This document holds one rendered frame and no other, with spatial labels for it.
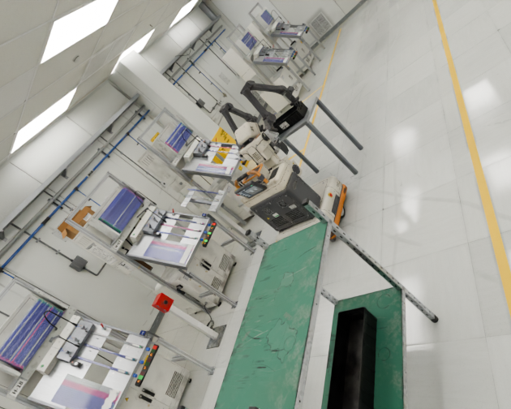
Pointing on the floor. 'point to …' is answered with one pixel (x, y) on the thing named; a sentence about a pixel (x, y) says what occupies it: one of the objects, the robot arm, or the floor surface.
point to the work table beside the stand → (319, 135)
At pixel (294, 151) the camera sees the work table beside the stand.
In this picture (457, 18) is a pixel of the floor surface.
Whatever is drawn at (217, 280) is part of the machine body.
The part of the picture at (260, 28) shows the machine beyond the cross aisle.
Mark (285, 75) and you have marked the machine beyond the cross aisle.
